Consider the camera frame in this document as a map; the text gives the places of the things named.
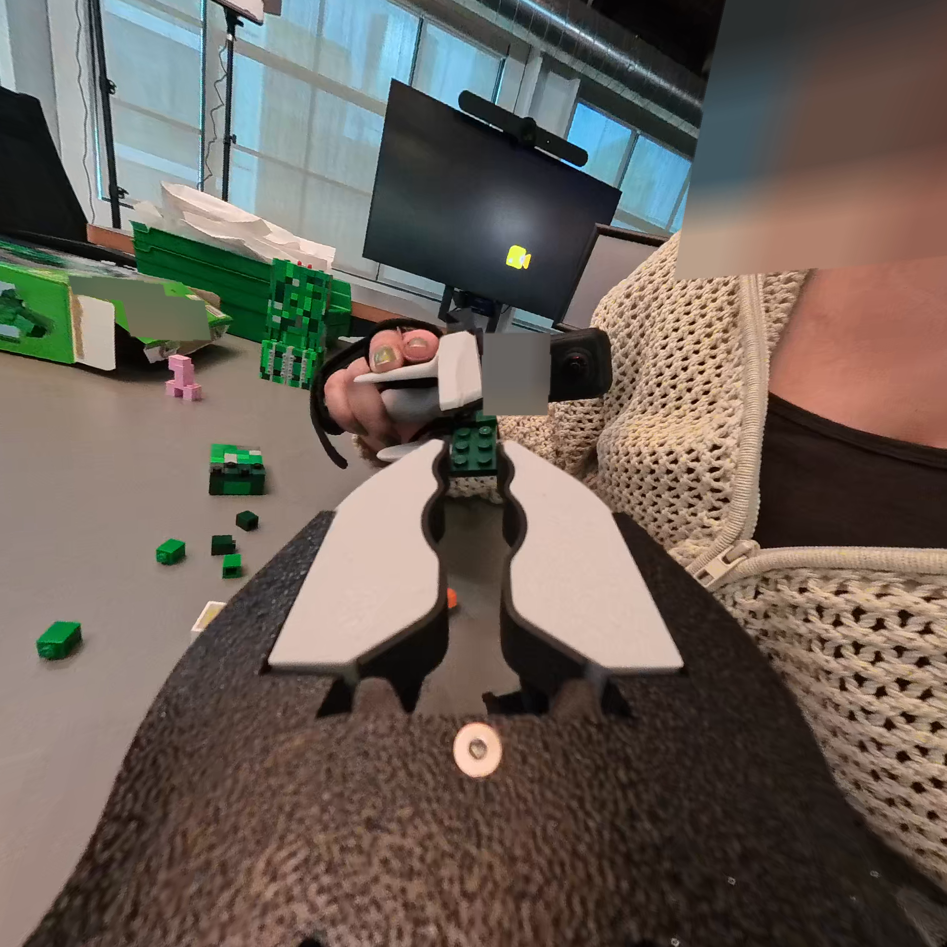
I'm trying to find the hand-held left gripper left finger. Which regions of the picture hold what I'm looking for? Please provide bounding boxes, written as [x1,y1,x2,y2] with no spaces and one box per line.
[271,438,454,682]

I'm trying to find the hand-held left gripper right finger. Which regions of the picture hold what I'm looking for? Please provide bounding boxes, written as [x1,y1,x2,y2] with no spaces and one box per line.
[499,438,686,685]

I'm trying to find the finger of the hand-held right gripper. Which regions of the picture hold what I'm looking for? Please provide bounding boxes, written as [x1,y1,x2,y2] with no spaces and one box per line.
[356,332,486,417]

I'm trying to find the dark green lego brick stack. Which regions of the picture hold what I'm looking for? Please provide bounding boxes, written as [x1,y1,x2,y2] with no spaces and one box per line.
[447,416,503,479]

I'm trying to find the green pixel lego cube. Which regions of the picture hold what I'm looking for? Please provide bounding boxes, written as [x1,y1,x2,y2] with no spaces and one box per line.
[206,443,269,498]

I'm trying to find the green lego creeper figure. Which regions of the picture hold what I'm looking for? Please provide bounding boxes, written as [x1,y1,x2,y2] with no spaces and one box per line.
[258,258,332,390]

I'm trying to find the pink lego pig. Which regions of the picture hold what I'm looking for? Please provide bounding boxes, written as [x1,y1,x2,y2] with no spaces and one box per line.
[165,351,205,402]

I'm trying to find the green lego box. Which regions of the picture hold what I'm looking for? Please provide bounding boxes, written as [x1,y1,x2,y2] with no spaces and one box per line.
[0,242,233,372]

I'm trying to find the cream knit sweater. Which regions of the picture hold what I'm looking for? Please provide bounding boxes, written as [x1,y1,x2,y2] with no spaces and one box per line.
[501,230,947,892]

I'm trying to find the dark monitor screen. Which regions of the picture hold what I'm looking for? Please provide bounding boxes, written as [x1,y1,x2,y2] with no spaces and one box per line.
[362,80,624,324]

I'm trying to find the black webcam bar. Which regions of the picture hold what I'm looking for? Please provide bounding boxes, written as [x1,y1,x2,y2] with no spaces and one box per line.
[458,91,590,168]

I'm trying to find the green bin with white bags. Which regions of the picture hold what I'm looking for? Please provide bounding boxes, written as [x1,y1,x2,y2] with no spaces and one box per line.
[132,180,355,350]

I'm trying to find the black inner top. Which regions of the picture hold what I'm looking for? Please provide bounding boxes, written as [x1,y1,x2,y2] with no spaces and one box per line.
[752,393,947,551]

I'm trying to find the studio light panel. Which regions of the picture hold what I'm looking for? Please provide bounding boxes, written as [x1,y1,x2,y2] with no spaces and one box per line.
[205,0,285,196]

